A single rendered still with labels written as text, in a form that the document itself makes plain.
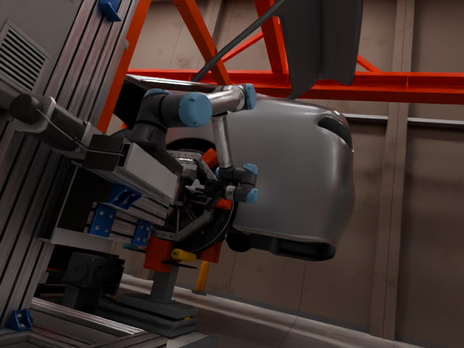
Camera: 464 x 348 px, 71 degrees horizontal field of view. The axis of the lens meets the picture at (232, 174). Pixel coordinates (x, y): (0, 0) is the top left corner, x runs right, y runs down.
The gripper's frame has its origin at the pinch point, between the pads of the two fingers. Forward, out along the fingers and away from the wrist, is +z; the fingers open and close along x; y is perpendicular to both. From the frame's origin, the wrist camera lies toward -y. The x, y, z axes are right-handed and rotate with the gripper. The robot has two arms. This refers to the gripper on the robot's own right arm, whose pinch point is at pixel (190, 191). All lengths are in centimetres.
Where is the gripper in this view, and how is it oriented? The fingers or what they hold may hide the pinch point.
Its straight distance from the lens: 170.5
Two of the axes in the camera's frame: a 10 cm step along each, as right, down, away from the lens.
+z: -9.4, -1.1, 3.1
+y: 2.0, -9.4, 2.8
